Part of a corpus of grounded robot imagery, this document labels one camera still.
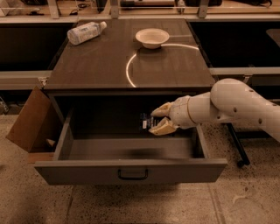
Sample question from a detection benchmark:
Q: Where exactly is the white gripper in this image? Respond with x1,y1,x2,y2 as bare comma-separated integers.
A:
149,95,196,136

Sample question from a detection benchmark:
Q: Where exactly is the dark rxbar blueberry wrapper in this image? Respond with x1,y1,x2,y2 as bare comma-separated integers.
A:
139,113,160,132

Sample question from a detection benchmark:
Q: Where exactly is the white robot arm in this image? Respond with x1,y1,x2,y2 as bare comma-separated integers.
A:
150,78,280,141

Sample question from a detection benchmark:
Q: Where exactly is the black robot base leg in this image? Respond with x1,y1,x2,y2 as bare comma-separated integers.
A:
227,123,250,168

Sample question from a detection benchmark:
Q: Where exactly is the open grey top drawer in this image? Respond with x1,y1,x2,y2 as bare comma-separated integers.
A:
34,109,228,185

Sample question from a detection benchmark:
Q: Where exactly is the white bowl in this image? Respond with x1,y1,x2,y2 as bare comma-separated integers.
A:
136,28,170,49

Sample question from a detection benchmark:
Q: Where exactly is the clear plastic water bottle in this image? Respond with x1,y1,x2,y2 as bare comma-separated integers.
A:
67,21,107,46

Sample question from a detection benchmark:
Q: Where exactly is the brown cardboard box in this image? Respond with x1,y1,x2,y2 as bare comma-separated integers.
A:
6,87,62,153

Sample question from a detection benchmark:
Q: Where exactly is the black drawer handle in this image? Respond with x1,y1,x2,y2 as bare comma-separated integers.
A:
117,169,149,181

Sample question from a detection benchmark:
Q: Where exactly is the grey horizontal rail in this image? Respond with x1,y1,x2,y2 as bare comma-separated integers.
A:
0,70,52,90

